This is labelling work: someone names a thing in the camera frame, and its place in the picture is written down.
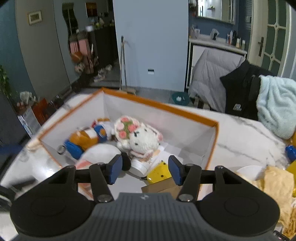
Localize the yellow tape measure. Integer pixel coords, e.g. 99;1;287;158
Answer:
147;161;171;184

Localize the red panda plush toy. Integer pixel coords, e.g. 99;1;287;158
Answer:
57;118;115;160

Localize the orange storage box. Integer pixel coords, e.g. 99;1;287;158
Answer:
33;89;219;197

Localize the white crochet flower bear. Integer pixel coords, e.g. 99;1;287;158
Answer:
114;116;163;158

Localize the white plate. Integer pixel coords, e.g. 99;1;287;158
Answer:
235;165;266;181

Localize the yellow cloth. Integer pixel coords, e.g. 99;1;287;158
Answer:
245;166;295;240

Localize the grey quilted blanket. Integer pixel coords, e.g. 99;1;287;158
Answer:
188;48;245;113

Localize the black jacket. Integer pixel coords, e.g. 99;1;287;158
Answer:
220;60;274;121

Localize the light blue fluffy towel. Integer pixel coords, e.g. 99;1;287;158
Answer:
256;75;296;140

